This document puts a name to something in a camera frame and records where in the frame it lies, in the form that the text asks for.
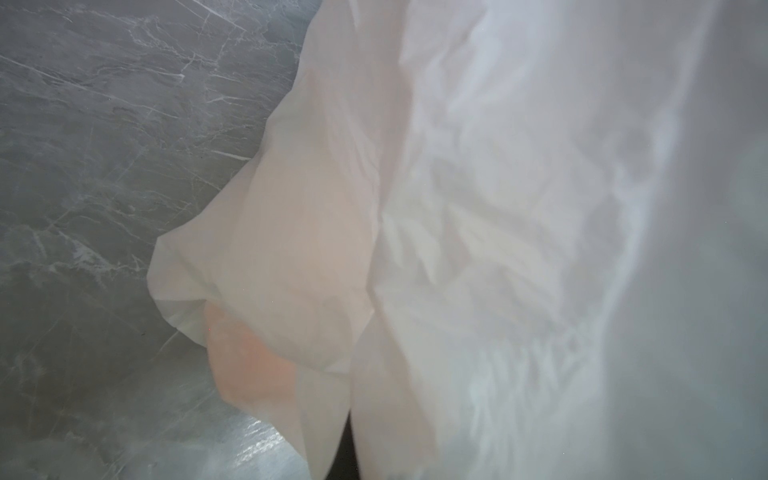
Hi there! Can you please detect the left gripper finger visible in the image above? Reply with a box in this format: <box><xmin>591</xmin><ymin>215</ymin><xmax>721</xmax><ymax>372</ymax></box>
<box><xmin>326</xmin><ymin>416</ymin><xmax>360</xmax><ymax>480</ymax></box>

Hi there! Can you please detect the white plastic bag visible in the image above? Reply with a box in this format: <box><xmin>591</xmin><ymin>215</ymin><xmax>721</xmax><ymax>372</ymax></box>
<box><xmin>148</xmin><ymin>1</ymin><xmax>767</xmax><ymax>479</ymax></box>

